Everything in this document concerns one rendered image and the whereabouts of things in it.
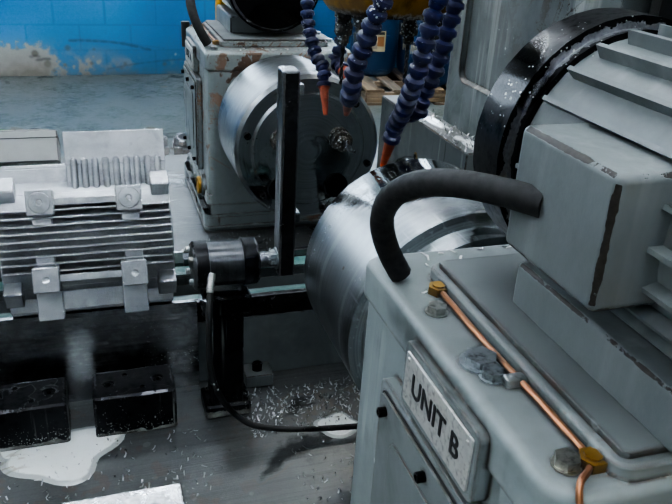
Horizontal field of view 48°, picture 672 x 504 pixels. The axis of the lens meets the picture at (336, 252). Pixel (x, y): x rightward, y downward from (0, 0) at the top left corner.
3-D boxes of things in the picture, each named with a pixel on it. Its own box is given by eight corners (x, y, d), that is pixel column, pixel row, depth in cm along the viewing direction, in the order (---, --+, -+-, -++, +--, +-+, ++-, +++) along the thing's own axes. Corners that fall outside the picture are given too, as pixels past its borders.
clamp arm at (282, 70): (292, 265, 96) (299, 65, 85) (298, 275, 94) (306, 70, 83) (266, 267, 95) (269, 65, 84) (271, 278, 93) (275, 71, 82)
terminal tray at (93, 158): (161, 189, 105) (157, 137, 104) (167, 185, 95) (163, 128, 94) (70, 194, 101) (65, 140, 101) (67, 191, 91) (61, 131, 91)
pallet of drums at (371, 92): (471, 82, 671) (483, -5, 639) (510, 104, 601) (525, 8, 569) (341, 81, 643) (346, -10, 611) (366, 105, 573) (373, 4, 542)
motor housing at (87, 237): (167, 294, 110) (157, 164, 109) (180, 309, 92) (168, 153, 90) (20, 309, 104) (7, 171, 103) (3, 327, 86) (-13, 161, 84)
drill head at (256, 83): (321, 156, 163) (326, 38, 152) (380, 221, 132) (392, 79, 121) (205, 161, 156) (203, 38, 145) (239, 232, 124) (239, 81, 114)
